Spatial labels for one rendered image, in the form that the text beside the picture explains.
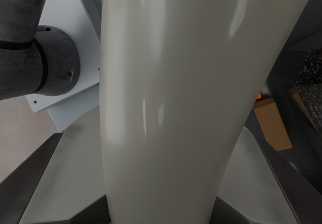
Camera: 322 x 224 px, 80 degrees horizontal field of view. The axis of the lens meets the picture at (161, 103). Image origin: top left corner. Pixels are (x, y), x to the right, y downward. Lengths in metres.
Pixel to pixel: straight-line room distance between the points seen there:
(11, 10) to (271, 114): 1.22
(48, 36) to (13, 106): 2.04
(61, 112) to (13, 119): 1.90
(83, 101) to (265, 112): 1.00
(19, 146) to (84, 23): 2.32
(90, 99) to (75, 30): 0.21
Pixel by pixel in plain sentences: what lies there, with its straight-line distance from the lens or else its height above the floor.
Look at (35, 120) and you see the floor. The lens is 2.38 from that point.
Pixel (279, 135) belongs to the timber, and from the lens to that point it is 1.36.
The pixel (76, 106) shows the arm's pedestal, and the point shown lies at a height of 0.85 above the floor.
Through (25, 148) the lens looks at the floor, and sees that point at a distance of 2.70.
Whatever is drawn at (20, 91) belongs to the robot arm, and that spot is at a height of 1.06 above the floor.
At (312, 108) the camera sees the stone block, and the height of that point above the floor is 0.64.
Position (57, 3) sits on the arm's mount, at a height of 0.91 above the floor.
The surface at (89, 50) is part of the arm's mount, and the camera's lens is 0.55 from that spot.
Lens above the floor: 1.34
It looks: 65 degrees down
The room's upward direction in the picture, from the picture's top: 131 degrees counter-clockwise
